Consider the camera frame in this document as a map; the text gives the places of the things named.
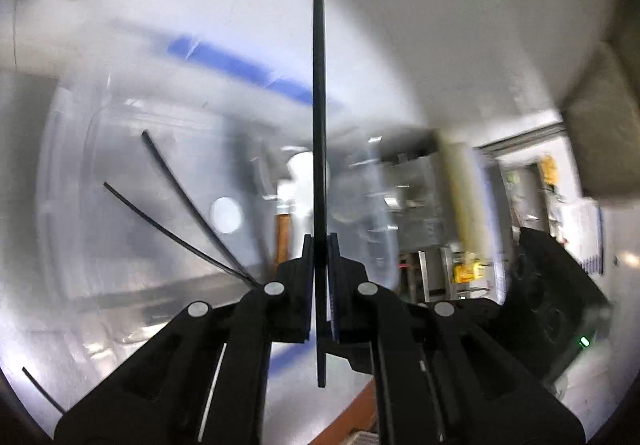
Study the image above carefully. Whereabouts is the black chopstick on table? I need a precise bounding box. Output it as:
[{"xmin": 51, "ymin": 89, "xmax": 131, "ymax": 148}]
[{"xmin": 21, "ymin": 366, "xmax": 66, "ymax": 415}]

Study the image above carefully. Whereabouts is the black chopstick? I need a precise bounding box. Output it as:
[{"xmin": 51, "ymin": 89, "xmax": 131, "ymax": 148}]
[
  {"xmin": 102, "ymin": 180, "xmax": 262, "ymax": 287},
  {"xmin": 140, "ymin": 128, "xmax": 252, "ymax": 282},
  {"xmin": 21, "ymin": 366, "xmax": 66, "ymax": 415},
  {"xmin": 312, "ymin": 0, "xmax": 329, "ymax": 389}
]

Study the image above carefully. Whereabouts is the clear plastic storage bin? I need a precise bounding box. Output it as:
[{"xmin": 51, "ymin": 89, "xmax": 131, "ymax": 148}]
[{"xmin": 29, "ymin": 19, "xmax": 402, "ymax": 326}]

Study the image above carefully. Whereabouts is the white plastic spoon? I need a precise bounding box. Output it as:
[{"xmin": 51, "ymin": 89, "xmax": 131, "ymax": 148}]
[{"xmin": 209, "ymin": 197, "xmax": 243, "ymax": 235}]

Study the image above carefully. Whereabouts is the white rice paddle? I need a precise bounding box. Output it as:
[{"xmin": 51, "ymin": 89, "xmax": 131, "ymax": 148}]
[{"xmin": 278, "ymin": 151, "xmax": 314, "ymax": 220}]

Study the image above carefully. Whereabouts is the wooden handled metal scraper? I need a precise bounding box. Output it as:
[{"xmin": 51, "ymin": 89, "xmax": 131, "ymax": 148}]
[{"xmin": 274, "ymin": 213, "xmax": 292, "ymax": 267}]

